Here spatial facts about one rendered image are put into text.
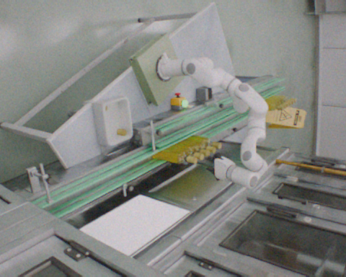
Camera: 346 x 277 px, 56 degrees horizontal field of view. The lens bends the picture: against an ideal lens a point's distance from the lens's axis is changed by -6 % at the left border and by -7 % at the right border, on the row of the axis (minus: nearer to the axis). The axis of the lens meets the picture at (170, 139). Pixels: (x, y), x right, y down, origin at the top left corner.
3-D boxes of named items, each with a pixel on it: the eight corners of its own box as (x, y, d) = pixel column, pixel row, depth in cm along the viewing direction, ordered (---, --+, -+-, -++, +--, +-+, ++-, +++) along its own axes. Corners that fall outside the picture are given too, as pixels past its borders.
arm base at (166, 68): (153, 59, 190) (174, 57, 180) (165, 49, 197) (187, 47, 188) (162, 83, 198) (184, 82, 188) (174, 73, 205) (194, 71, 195)
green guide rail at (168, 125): (146, 132, 184) (158, 134, 179) (146, 130, 184) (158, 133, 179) (277, 78, 309) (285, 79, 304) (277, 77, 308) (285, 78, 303)
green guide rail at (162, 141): (148, 145, 187) (159, 148, 182) (148, 143, 186) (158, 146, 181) (277, 86, 311) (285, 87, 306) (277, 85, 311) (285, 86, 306)
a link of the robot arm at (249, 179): (262, 155, 145) (272, 164, 151) (244, 149, 153) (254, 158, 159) (246, 185, 143) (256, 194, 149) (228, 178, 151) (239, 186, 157)
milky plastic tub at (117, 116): (98, 144, 177) (109, 147, 171) (91, 102, 169) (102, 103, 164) (122, 135, 189) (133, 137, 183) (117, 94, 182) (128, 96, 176)
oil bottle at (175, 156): (151, 157, 191) (182, 165, 177) (150, 148, 189) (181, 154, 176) (158, 154, 195) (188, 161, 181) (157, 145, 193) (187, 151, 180)
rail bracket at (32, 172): (25, 193, 144) (52, 208, 130) (16, 158, 139) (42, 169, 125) (34, 189, 147) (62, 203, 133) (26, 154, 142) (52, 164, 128)
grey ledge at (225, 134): (170, 159, 219) (184, 162, 212) (169, 146, 217) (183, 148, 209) (242, 120, 287) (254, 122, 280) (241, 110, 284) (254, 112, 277)
